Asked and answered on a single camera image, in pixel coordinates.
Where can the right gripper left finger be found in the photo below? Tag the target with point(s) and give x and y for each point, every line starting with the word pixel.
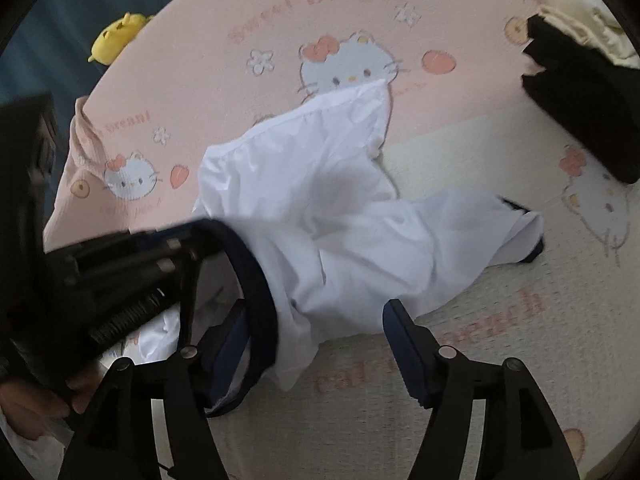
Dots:
pixel 149 421

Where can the white shirt with navy trim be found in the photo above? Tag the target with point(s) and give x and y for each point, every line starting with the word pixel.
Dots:
pixel 305 193

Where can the person's hand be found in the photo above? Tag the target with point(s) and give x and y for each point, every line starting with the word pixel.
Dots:
pixel 74 397

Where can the yellow plush toy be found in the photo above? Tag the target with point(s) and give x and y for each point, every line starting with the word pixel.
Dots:
pixel 115 37

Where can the pink cartoon cat blanket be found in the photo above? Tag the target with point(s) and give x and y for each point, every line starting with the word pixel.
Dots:
pixel 206 71

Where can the black folded garment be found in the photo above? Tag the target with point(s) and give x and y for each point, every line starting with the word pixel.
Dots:
pixel 593 99

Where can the cream folded garment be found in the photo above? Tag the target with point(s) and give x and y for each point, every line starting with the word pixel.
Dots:
pixel 590 24

